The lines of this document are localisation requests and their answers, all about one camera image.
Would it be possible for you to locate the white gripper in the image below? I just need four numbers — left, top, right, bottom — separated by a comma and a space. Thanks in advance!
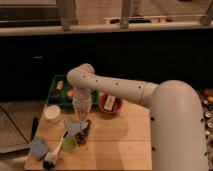
72, 87, 92, 121

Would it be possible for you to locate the dark patterned fork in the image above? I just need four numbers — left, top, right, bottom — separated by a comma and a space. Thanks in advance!
75, 120, 91, 146

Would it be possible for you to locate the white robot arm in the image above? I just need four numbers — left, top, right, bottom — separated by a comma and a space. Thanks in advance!
67, 63, 209, 171

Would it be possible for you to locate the white plastic cup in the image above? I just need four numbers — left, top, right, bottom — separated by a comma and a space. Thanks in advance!
44, 105, 61, 123

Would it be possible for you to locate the green plastic cup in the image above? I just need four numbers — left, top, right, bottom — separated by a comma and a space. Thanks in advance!
62, 135, 78, 152

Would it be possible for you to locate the orange item in tray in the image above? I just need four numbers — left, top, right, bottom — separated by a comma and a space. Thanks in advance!
66, 90, 73, 98

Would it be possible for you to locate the green plastic tray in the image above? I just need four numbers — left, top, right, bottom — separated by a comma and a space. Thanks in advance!
45, 74, 100, 109

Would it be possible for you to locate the brown item in tray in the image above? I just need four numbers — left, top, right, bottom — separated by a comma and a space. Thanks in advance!
56, 81, 64, 91

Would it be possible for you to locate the white box in bowl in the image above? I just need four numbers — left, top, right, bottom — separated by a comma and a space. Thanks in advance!
104, 95, 115, 111

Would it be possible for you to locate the grey cloth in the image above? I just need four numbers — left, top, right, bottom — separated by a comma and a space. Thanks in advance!
64, 120, 88, 135

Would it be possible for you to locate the red bowl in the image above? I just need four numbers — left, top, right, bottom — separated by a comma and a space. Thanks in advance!
98, 94, 122, 114

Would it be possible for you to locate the white dish brush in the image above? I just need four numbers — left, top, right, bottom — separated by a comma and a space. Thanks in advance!
43, 132, 68, 170

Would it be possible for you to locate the black handle at table edge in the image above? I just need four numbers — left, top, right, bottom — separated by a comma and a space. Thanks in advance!
30, 117, 39, 140

